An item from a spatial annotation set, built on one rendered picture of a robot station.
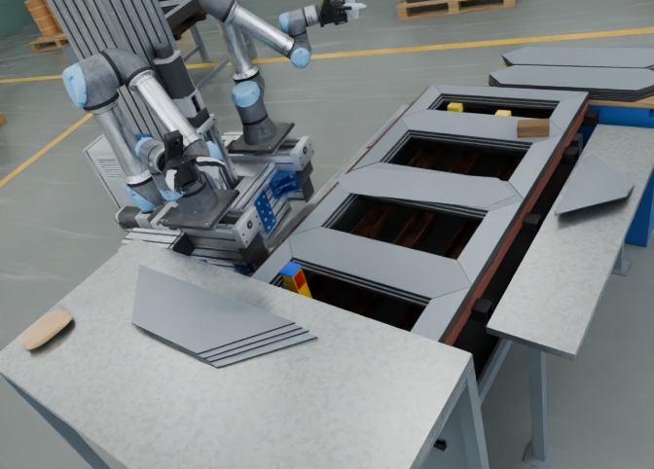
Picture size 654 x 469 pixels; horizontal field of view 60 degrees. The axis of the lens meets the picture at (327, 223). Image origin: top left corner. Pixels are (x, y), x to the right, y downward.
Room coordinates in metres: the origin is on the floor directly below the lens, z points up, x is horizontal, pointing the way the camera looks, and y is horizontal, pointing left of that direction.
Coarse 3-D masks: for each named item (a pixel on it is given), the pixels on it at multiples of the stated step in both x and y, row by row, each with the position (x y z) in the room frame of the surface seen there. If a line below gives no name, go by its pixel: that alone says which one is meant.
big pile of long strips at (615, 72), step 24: (528, 48) 2.63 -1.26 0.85; (552, 48) 2.55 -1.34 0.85; (576, 48) 2.47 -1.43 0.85; (600, 48) 2.39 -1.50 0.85; (624, 48) 2.32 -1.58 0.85; (504, 72) 2.46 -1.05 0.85; (528, 72) 2.38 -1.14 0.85; (552, 72) 2.31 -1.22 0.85; (576, 72) 2.24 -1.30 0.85; (600, 72) 2.18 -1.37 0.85; (624, 72) 2.11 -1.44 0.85; (648, 72) 2.05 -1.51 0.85; (600, 96) 2.05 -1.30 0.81; (624, 96) 1.98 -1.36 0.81; (648, 96) 1.96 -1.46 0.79
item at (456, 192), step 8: (456, 176) 1.76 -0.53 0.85; (464, 176) 1.74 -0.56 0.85; (472, 176) 1.72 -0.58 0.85; (456, 184) 1.71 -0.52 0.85; (464, 184) 1.69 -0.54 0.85; (448, 192) 1.68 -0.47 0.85; (456, 192) 1.66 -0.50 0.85; (464, 192) 1.65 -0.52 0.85; (448, 200) 1.63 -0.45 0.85; (456, 200) 1.61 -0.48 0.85
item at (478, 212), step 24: (456, 96) 2.39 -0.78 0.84; (480, 96) 2.31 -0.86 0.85; (480, 144) 1.96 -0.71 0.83; (504, 144) 1.89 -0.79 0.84; (528, 144) 1.83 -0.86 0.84; (384, 168) 1.97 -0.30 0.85; (408, 168) 1.91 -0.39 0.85; (528, 192) 1.54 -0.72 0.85; (336, 216) 1.78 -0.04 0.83; (480, 216) 1.52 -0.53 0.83; (504, 240) 1.38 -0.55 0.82; (312, 264) 1.53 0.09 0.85; (384, 288) 1.31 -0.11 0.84; (456, 312) 1.12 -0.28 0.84
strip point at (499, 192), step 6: (498, 180) 1.65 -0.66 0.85; (498, 186) 1.62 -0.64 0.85; (504, 186) 1.61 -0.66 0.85; (492, 192) 1.60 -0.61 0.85; (498, 192) 1.58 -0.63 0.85; (504, 192) 1.57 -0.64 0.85; (510, 192) 1.56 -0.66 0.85; (492, 198) 1.56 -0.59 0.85; (498, 198) 1.55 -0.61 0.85; (504, 198) 1.54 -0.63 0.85; (486, 204) 1.54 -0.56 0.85
